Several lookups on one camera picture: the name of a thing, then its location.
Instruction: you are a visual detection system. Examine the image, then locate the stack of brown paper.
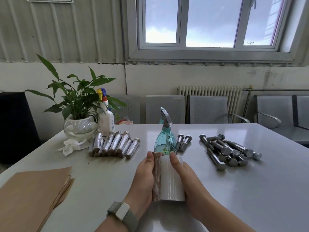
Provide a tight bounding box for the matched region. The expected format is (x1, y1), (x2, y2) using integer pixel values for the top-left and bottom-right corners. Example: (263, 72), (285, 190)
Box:
(0, 166), (75, 232)

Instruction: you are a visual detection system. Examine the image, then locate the teal spray bottle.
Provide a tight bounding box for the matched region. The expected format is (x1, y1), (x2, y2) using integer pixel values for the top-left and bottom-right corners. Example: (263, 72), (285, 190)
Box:
(154, 107), (177, 155)

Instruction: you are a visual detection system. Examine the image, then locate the brown paper sheet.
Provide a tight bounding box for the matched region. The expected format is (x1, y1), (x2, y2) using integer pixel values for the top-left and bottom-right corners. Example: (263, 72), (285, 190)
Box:
(151, 152), (163, 202)

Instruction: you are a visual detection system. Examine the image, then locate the person's left forearm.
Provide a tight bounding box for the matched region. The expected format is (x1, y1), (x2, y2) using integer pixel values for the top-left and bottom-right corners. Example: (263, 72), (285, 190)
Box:
(95, 216), (128, 232)

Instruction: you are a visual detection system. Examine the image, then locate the person's left hand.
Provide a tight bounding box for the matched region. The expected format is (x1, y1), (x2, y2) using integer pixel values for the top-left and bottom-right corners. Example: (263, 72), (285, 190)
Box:
(123, 151), (155, 220)

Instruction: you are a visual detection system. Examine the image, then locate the white spray bottle colourful nozzle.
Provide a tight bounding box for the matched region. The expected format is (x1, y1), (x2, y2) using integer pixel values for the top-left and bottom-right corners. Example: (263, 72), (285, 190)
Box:
(96, 88), (115, 136)

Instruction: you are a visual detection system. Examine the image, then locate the crumpled white tissue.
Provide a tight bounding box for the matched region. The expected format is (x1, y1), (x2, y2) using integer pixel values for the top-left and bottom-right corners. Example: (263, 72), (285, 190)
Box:
(56, 139), (90, 157)

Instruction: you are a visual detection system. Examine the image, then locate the grey metal bench seat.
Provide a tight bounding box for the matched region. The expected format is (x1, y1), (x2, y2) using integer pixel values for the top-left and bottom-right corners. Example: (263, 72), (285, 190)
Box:
(253, 95), (295, 129)
(292, 95), (309, 144)

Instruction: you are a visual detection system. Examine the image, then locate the person's right hand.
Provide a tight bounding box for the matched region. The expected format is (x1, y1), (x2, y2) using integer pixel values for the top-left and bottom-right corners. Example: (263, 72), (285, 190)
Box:
(169, 152), (218, 221)

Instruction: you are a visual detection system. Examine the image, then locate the white framed window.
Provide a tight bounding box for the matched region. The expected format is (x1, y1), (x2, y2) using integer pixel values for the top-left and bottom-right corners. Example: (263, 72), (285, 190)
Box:
(125, 0), (309, 65)

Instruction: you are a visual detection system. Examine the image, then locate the grey metal chair with armrest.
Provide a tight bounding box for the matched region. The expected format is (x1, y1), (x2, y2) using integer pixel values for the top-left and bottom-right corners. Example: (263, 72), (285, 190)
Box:
(190, 95), (251, 124)

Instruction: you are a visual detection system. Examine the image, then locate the pile of steel bolts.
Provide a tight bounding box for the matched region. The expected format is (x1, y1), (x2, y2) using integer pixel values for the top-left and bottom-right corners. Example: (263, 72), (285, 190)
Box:
(176, 133), (262, 172)

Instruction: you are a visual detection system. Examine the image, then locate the green leafy plant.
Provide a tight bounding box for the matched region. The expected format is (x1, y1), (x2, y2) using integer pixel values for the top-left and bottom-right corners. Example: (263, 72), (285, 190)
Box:
(24, 53), (127, 121)

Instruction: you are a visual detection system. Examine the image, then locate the row of bolts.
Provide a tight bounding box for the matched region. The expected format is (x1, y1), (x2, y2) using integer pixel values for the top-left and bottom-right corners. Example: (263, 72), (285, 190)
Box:
(89, 130), (141, 160)

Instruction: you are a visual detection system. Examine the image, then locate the white cling film roll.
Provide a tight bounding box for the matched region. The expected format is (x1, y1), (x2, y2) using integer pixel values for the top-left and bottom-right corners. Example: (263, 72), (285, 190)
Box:
(160, 155), (186, 202)

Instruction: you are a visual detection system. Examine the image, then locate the clear glass plant pot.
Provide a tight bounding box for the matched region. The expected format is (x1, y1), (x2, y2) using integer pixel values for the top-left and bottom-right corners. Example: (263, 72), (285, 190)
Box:
(63, 115), (99, 141)

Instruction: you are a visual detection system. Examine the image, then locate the smartwatch with grey band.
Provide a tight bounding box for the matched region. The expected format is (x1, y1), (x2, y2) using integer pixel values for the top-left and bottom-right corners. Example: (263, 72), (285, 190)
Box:
(107, 201), (139, 232)

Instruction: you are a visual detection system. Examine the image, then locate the white wall radiator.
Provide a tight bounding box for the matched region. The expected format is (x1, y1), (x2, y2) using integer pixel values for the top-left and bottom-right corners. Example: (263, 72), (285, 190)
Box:
(177, 86), (243, 123)

